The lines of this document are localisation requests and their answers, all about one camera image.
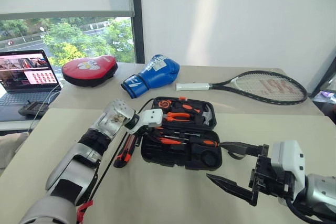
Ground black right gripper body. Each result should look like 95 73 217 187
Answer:
248 144 293 207

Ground black white tennis racket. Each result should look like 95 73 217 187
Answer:
175 70 309 105

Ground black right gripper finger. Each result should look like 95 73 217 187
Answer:
219 142 264 160
205 173 259 207

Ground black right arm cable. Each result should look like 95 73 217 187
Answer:
285 197 336 224

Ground silver claw hammer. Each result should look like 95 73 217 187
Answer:
199 104 215 128

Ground beige cloth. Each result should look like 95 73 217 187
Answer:
0 131 30 176

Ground thin black precision screwdriver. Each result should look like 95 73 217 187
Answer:
163 134 190 141

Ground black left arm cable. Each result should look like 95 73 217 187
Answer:
77 97 156 224

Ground orange handled pliers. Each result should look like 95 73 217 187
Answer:
163 111 198 123

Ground dark furniture with clutter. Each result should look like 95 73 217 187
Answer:
309 56 336 128

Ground white cable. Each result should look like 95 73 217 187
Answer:
27 83 63 133

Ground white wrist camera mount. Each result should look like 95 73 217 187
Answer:
270 140 307 207
128 108 164 135

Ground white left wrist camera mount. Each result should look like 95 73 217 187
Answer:
128 108 164 135

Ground black plastic tool case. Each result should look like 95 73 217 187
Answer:
140 95 224 171

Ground black window frame post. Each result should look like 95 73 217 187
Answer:
130 0 146 65

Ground black handheld controller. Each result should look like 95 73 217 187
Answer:
17 100 51 118

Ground orange black utility knife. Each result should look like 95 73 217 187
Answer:
113 134 138 168

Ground black orange handled screwdriver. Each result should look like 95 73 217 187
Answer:
188 139 219 149

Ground blue boxing glove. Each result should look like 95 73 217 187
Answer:
120 54 181 100

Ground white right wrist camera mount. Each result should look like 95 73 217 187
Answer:
270 140 307 207

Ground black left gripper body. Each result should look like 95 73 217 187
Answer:
139 126 159 141

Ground orange precision screwdriver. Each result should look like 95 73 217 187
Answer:
156 136 188 146

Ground red zip tie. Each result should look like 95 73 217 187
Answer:
77 200 94 224

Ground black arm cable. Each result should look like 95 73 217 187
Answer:
285 197 336 224
77 97 156 224

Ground red black focus pad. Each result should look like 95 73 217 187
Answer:
61 55 119 89

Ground dark open laptop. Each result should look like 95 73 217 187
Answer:
0 49 64 123

